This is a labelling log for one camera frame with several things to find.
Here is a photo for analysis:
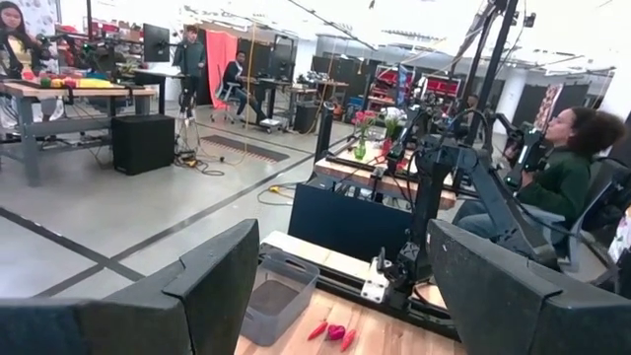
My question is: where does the grey office chair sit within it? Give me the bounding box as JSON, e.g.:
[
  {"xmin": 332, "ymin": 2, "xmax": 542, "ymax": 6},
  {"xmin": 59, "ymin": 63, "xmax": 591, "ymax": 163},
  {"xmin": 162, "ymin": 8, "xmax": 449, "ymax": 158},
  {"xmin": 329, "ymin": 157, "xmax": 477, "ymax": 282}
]
[{"xmin": 210, "ymin": 81, "xmax": 243, "ymax": 124}]

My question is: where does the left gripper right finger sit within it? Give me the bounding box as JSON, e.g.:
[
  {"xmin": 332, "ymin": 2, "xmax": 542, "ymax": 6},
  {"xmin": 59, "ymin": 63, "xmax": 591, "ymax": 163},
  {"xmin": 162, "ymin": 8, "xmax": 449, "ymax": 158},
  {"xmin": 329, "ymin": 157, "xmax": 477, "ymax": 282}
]
[{"xmin": 426, "ymin": 219, "xmax": 631, "ymax": 355}]

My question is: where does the person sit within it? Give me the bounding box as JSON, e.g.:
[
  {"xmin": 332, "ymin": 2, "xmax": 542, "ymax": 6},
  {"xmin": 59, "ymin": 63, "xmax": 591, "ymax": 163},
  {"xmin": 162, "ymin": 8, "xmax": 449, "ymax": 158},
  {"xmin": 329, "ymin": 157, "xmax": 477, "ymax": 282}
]
[
  {"xmin": 0, "ymin": 0, "xmax": 40, "ymax": 80},
  {"xmin": 221, "ymin": 50, "xmax": 267, "ymax": 124},
  {"xmin": 172, "ymin": 24, "xmax": 207, "ymax": 119},
  {"xmin": 452, "ymin": 106, "xmax": 627, "ymax": 248}
]

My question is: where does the black cube box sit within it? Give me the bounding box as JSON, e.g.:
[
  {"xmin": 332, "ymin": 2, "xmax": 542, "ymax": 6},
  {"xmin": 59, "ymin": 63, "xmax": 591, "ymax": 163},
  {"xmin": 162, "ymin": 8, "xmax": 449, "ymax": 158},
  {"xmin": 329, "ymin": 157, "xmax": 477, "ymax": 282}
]
[{"xmin": 110, "ymin": 113, "xmax": 176, "ymax": 177}]

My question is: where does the yellow floor cable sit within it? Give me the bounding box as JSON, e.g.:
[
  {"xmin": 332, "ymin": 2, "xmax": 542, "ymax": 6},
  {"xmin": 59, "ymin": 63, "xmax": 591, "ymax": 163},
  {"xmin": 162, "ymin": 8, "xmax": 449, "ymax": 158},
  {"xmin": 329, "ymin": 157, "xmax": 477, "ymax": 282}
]
[{"xmin": 255, "ymin": 182, "xmax": 297, "ymax": 207}]

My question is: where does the red shelf rack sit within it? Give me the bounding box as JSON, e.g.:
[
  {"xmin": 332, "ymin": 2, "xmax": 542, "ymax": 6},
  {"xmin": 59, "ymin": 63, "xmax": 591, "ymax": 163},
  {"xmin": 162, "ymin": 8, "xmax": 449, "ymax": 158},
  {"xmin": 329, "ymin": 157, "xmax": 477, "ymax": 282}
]
[
  {"xmin": 374, "ymin": 63, "xmax": 410, "ymax": 112},
  {"xmin": 423, "ymin": 73, "xmax": 462, "ymax": 100}
]

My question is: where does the black floor cabinet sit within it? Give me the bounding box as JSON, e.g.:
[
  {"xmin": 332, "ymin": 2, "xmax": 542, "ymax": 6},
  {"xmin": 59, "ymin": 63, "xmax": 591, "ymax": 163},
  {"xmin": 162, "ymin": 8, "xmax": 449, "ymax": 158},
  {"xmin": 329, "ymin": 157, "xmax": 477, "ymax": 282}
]
[{"xmin": 294, "ymin": 101, "xmax": 320, "ymax": 134}]

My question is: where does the grey plastic bin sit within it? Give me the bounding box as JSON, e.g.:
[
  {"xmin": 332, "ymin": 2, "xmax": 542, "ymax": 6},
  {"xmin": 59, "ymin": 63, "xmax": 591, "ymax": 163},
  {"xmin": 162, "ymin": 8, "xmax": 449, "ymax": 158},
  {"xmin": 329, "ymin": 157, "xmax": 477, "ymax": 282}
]
[{"xmin": 240, "ymin": 246, "xmax": 320, "ymax": 347}]

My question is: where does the red hanging curtain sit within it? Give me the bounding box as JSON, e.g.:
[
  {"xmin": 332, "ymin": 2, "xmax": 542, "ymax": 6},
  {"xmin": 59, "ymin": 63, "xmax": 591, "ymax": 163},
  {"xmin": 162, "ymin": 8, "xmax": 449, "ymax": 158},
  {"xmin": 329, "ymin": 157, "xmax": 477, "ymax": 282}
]
[{"xmin": 205, "ymin": 29, "xmax": 239, "ymax": 110}]

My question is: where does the black slanted pole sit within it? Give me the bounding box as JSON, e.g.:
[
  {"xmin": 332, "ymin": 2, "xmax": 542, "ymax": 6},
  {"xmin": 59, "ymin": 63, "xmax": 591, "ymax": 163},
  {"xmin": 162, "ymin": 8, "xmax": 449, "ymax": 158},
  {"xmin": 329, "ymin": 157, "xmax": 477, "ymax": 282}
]
[{"xmin": 460, "ymin": 0, "xmax": 522, "ymax": 149}]

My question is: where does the dark striped floor mat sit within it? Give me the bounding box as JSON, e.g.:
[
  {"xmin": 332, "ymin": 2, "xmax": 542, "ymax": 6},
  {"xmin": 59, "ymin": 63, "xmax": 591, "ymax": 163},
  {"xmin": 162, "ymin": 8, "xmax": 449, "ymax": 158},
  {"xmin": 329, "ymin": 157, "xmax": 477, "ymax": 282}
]
[{"xmin": 199, "ymin": 133, "xmax": 291, "ymax": 165}]

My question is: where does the black computer monitor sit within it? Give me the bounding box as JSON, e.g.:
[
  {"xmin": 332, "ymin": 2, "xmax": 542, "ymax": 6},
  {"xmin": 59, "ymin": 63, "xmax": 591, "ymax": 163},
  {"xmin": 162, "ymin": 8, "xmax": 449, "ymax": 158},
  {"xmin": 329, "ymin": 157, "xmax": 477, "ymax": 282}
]
[{"xmin": 142, "ymin": 23, "xmax": 172, "ymax": 64}]

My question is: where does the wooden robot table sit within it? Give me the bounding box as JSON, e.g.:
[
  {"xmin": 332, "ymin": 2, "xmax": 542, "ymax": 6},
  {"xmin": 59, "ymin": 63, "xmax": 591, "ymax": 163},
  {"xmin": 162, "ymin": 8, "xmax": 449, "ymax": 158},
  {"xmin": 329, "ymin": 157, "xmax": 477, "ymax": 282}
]
[{"xmin": 314, "ymin": 146, "xmax": 457, "ymax": 211}]

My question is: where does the large black box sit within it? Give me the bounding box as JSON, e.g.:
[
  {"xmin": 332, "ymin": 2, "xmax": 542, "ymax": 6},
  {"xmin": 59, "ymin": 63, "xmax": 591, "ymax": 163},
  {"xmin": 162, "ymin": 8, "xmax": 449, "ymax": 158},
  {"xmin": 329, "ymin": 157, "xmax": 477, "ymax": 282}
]
[{"xmin": 288, "ymin": 181, "xmax": 415, "ymax": 262}]

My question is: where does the black metal rig frame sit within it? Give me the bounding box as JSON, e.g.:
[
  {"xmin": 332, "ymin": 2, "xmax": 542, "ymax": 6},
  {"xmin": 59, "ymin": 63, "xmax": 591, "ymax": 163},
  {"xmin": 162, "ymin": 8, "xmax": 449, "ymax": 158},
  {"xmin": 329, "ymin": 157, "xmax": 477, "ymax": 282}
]
[{"xmin": 258, "ymin": 244, "xmax": 462, "ymax": 342}]

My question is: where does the pink flower bunch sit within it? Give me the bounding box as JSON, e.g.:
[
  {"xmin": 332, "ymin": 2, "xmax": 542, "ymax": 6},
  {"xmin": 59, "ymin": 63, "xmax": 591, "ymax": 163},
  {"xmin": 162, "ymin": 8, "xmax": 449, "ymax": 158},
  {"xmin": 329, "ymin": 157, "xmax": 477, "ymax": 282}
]
[{"xmin": 350, "ymin": 109, "xmax": 379, "ymax": 137}]

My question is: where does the white flower bunch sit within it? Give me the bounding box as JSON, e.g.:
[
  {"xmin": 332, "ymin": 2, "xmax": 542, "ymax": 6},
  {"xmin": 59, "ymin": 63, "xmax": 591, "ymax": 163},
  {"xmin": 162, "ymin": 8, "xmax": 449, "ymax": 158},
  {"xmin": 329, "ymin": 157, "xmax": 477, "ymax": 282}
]
[{"xmin": 382, "ymin": 106, "xmax": 408, "ymax": 139}]

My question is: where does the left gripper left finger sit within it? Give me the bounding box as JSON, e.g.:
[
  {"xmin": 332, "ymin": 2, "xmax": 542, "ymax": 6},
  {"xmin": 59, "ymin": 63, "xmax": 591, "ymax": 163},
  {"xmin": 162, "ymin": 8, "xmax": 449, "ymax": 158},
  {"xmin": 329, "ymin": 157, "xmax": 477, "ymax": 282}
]
[{"xmin": 0, "ymin": 219, "xmax": 261, "ymax": 355}]

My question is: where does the wooden work table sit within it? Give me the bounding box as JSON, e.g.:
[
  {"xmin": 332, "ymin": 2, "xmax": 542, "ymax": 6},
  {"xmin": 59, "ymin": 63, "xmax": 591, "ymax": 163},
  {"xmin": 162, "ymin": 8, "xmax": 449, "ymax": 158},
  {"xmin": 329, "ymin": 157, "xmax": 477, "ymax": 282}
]
[{"xmin": 0, "ymin": 78, "xmax": 159, "ymax": 188}]

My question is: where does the red toy chili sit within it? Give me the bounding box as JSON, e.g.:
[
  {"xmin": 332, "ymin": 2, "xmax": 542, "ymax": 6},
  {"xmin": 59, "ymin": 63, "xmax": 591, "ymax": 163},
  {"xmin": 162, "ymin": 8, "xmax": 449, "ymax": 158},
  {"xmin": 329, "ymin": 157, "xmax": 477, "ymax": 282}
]
[
  {"xmin": 307, "ymin": 319, "xmax": 329, "ymax": 341},
  {"xmin": 339, "ymin": 328, "xmax": 358, "ymax": 353}
]

